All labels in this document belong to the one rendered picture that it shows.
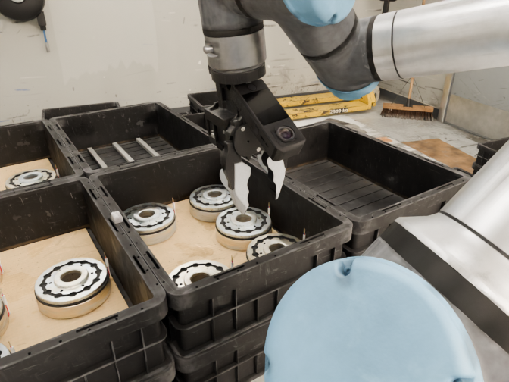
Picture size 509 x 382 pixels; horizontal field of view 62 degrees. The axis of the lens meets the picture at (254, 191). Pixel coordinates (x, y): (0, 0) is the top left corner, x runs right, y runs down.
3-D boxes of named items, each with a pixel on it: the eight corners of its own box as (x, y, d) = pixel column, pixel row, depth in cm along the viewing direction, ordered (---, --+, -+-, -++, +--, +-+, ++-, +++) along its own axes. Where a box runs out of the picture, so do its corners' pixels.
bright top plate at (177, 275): (247, 290, 62) (247, 286, 61) (183, 317, 57) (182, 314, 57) (214, 255, 69) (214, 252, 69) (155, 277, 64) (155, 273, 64)
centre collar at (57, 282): (94, 280, 63) (93, 277, 63) (59, 294, 60) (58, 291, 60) (82, 264, 66) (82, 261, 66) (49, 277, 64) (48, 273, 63)
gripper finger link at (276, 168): (272, 177, 70) (256, 131, 65) (294, 192, 66) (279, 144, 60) (257, 187, 69) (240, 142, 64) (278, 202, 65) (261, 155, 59)
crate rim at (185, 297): (356, 238, 65) (358, 224, 64) (173, 314, 50) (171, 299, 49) (226, 152, 95) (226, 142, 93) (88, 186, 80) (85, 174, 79)
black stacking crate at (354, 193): (460, 232, 84) (474, 180, 78) (350, 286, 70) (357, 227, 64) (326, 163, 113) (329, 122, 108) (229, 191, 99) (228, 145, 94)
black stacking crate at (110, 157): (226, 191, 99) (225, 145, 94) (98, 228, 85) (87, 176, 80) (162, 139, 129) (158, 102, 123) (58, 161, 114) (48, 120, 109)
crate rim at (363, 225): (473, 189, 79) (476, 176, 78) (357, 237, 65) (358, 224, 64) (329, 128, 109) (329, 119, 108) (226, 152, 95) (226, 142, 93)
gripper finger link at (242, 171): (229, 200, 67) (232, 145, 63) (248, 217, 63) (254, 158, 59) (211, 203, 66) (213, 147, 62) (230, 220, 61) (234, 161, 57)
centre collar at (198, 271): (223, 284, 62) (223, 280, 62) (192, 296, 60) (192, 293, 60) (207, 267, 66) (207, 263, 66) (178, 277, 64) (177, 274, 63)
